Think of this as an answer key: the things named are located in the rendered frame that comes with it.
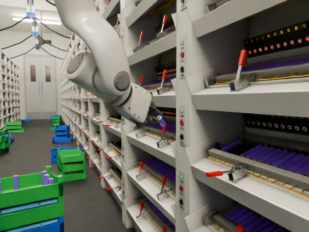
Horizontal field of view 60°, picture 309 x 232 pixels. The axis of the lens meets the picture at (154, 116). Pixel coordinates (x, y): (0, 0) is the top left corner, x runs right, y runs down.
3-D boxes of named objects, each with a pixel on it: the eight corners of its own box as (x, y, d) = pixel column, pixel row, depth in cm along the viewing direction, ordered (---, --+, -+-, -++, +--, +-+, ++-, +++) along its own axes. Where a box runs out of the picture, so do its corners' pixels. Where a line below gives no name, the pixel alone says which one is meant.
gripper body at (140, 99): (116, 78, 79) (140, 95, 87) (105, 109, 76) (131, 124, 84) (133, 75, 74) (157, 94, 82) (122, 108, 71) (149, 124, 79)
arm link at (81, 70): (131, 76, 71) (111, 74, 77) (92, 48, 62) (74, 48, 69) (117, 105, 69) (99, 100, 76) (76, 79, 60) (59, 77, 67)
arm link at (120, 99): (109, 76, 78) (116, 81, 80) (99, 103, 75) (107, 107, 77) (128, 72, 72) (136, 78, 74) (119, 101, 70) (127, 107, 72)
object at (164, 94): (180, 108, 85) (166, 66, 83) (128, 104, 141) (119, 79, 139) (230, 86, 92) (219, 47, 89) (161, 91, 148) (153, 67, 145)
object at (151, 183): (180, 230, 88) (166, 194, 85) (128, 179, 144) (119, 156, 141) (228, 201, 94) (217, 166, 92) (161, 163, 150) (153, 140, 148)
